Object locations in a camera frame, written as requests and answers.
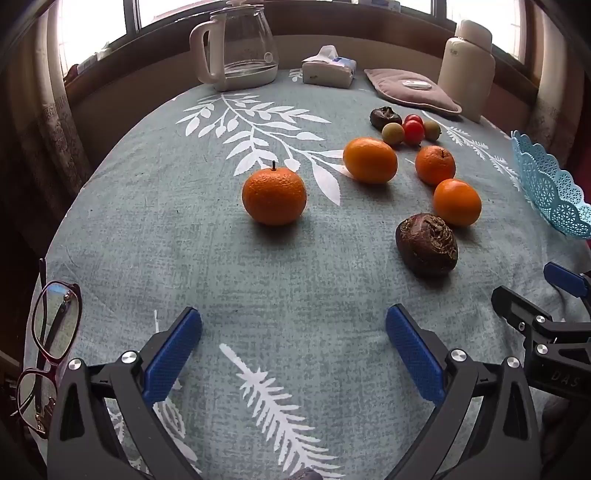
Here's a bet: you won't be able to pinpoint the large brown water chestnut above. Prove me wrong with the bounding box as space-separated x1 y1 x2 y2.
395 213 459 278

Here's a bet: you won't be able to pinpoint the round orange with stem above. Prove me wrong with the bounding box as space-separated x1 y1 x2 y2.
242 160 308 227

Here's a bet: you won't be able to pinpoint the light blue lattice basket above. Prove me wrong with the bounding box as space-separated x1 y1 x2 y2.
510 130 591 239

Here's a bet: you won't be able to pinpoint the pink electric hot water bag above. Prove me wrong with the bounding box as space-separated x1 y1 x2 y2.
364 68 462 115

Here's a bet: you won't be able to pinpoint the cream thermos flask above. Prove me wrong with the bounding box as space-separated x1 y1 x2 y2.
437 19 496 123

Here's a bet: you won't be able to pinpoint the grey-green leaf print tablecloth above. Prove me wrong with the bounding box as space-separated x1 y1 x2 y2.
23 68 591 480

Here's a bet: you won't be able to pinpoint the oval orange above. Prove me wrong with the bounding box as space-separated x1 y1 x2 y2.
342 137 399 185

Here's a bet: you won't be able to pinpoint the small orange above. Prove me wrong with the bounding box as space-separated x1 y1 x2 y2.
414 145 457 186
433 178 483 228

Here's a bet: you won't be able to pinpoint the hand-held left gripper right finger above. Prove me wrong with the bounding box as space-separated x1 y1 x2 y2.
385 304 542 480

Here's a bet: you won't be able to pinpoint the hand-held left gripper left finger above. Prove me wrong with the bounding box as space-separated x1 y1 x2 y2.
47 307 204 480

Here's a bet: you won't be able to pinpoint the soft tissue pack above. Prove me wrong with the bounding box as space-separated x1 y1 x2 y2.
301 45 357 88

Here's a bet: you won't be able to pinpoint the patterned beige curtain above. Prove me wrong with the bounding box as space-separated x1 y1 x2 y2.
9 14 93 241
526 0 583 153

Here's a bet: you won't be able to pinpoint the wooden window frame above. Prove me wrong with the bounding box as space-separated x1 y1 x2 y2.
60 0 541 107

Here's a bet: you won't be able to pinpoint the small brown water chestnut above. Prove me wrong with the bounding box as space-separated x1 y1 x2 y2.
369 106 403 131

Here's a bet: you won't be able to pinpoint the purple framed eyeglasses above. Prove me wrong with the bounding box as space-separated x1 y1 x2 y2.
16 258 83 439

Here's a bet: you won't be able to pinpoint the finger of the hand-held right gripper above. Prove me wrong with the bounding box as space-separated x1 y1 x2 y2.
543 261 591 298
491 286 591 344

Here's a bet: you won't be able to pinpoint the glass kettle with white handle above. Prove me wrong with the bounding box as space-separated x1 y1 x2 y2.
189 2 279 92

